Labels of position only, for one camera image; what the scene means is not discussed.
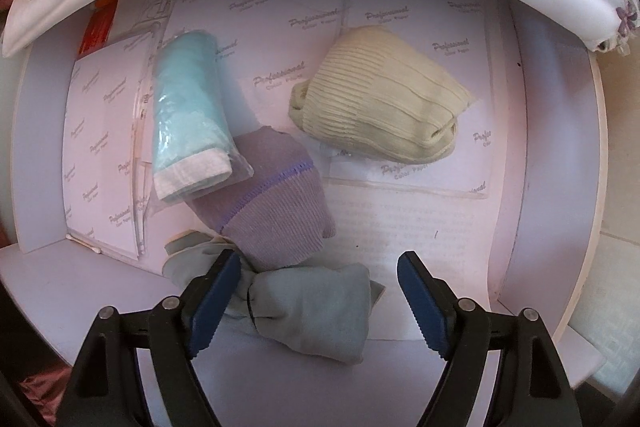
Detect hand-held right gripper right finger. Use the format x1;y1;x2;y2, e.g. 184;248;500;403
396;250;583;427

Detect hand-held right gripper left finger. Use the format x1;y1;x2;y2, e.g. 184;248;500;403
59;249;242;427

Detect grey cloth bundle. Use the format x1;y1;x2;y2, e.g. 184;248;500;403
164;231;387;365

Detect purple sock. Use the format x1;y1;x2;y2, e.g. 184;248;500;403
184;126;337;272

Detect grey nightstand drawer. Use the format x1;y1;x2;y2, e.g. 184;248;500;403
0;0;608;408

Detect teal socks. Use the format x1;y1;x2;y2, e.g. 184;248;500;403
147;31;255;214

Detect cream ribbed socks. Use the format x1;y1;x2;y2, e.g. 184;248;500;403
287;26;475;165

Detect printed white paper sheet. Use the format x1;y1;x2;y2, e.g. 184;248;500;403
320;187;501;343

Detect cotton swab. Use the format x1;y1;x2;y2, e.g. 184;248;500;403
66;234;103;253

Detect red blanket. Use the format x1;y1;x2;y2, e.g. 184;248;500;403
17;364;76;427

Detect pile of photo paper sheets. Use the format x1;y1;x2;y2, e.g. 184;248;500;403
62;0;501;260

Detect red booklet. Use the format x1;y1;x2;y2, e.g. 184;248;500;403
77;9;117;58

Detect white manual with line drawing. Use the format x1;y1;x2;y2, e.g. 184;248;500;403
134;0;182;28

